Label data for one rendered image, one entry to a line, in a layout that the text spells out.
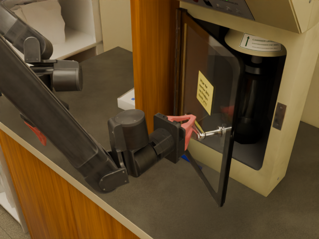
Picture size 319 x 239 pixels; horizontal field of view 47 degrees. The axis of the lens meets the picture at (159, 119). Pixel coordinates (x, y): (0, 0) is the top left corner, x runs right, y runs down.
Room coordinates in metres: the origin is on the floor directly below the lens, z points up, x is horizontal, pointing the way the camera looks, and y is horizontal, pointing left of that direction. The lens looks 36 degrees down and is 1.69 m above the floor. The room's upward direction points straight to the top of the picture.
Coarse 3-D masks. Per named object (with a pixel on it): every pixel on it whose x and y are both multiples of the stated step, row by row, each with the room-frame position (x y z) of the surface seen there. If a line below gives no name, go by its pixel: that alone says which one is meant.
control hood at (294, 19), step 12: (180, 0) 0.86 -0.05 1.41; (252, 0) 0.67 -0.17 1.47; (264, 0) 0.65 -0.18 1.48; (276, 0) 0.62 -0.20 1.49; (288, 0) 0.60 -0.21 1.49; (300, 0) 0.63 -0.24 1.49; (312, 0) 0.68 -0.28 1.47; (252, 12) 0.71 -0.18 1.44; (264, 12) 0.68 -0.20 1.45; (276, 12) 0.65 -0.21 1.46; (288, 12) 0.63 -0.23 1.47; (300, 12) 0.64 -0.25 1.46; (276, 24) 0.69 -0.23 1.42; (288, 24) 0.66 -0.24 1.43; (300, 24) 0.65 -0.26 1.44
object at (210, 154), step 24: (192, 24) 0.80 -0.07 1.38; (192, 48) 0.79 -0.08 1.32; (216, 48) 0.68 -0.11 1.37; (192, 72) 0.79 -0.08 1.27; (216, 72) 0.67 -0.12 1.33; (240, 72) 0.59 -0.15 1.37; (192, 96) 0.78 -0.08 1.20; (216, 96) 0.66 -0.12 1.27; (216, 120) 0.65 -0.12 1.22; (192, 144) 0.76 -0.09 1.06; (216, 144) 0.64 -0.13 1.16; (216, 168) 0.63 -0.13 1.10; (216, 192) 0.62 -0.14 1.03
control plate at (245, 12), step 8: (184, 0) 0.84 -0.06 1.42; (192, 0) 0.82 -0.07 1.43; (200, 0) 0.79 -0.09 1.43; (216, 0) 0.75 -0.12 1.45; (224, 0) 0.73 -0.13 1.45; (232, 0) 0.71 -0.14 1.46; (240, 0) 0.69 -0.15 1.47; (216, 8) 0.78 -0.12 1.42; (224, 8) 0.76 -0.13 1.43; (232, 8) 0.74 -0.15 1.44; (240, 8) 0.72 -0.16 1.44; (248, 8) 0.70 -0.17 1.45; (240, 16) 0.75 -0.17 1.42; (248, 16) 0.72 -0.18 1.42
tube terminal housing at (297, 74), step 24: (240, 24) 0.78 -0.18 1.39; (264, 24) 0.74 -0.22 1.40; (312, 24) 0.70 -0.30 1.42; (288, 48) 0.70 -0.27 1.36; (312, 48) 0.73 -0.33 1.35; (288, 72) 0.70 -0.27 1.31; (312, 72) 0.76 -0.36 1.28; (288, 96) 0.69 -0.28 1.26; (288, 120) 0.70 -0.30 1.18; (288, 144) 0.73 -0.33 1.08; (240, 168) 0.74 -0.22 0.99; (264, 168) 0.70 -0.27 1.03; (264, 192) 0.69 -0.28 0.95
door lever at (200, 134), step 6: (186, 114) 0.69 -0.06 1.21; (186, 120) 0.68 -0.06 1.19; (192, 126) 0.65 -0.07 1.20; (198, 126) 0.64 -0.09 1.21; (216, 126) 0.65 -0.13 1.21; (198, 132) 0.62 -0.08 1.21; (204, 132) 0.62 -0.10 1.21; (210, 132) 0.63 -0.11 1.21; (216, 132) 0.63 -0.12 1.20; (198, 138) 0.62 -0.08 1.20; (204, 138) 0.62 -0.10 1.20
